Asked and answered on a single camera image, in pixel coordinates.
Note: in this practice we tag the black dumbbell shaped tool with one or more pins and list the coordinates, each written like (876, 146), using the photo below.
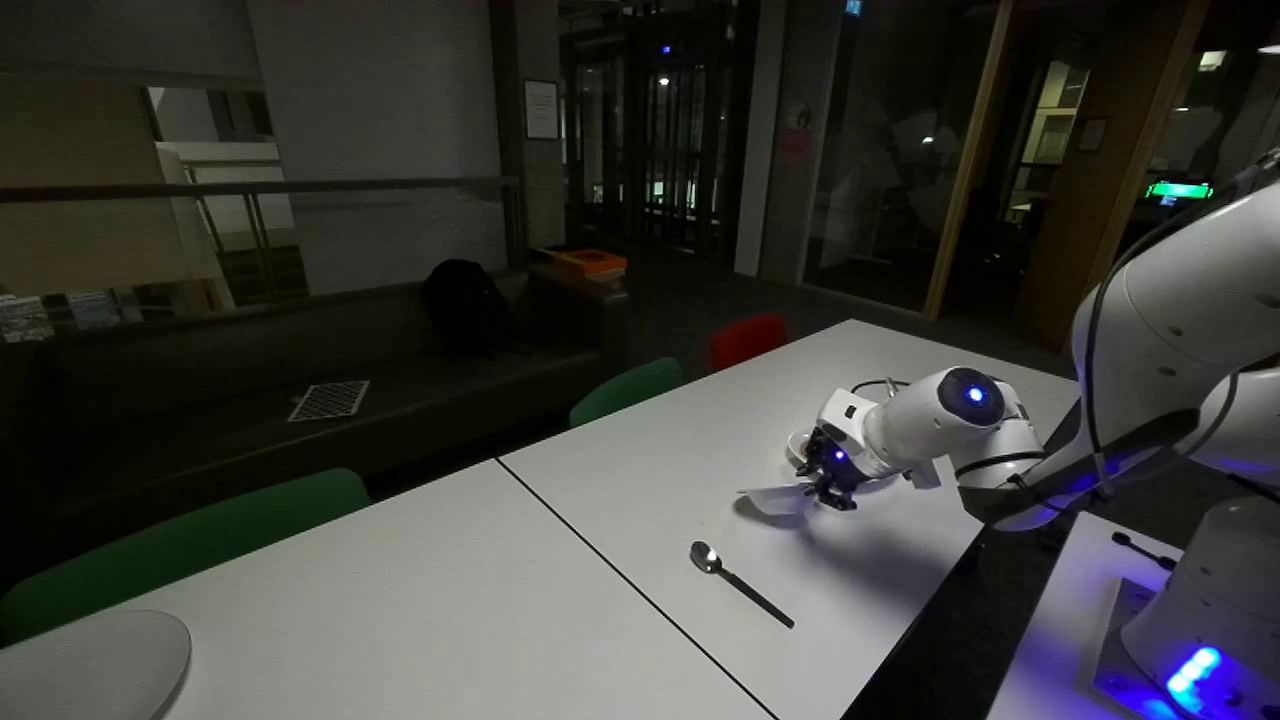
(1145, 550)

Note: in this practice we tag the framed wall notice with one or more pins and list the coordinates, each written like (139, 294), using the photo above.
(540, 108)

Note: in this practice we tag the grey sofa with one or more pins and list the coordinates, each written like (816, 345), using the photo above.
(201, 386)

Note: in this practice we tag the paper sheet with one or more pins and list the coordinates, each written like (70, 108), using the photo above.
(331, 403)

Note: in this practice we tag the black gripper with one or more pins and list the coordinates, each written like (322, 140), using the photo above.
(838, 458)

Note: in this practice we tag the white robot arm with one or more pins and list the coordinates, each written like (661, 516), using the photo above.
(1174, 333)

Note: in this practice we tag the glass railing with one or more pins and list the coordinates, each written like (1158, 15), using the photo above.
(201, 243)

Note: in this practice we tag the white plate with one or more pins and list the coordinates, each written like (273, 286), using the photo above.
(93, 667)

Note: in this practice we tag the orange lidded bin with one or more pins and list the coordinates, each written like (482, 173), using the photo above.
(585, 273)

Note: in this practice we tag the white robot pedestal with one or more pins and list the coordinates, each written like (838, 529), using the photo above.
(1223, 603)

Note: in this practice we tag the green chair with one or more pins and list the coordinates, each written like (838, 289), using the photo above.
(633, 386)
(185, 542)

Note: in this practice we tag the red chair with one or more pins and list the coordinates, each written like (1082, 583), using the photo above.
(745, 342)

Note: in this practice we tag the red wall sign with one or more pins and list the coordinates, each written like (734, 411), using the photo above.
(798, 130)

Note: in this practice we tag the black backpack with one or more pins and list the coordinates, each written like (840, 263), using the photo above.
(466, 307)

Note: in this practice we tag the green lit exit sign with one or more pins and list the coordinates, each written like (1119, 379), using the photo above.
(1180, 195)

